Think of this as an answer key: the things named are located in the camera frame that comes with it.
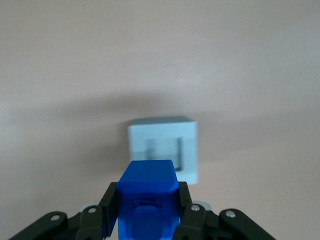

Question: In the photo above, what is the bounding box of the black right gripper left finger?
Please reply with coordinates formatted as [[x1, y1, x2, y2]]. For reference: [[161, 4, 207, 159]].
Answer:
[[9, 181, 119, 240]]

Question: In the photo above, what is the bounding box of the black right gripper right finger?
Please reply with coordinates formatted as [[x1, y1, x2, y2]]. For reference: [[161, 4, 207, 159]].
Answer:
[[173, 181, 276, 240]]

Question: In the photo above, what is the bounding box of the blue plastic part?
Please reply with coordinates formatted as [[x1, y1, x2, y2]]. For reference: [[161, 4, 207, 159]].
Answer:
[[115, 159, 183, 240]]

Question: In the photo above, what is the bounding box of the gray square base block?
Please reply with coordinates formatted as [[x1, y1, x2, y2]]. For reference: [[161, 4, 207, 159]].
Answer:
[[126, 115, 200, 186]]

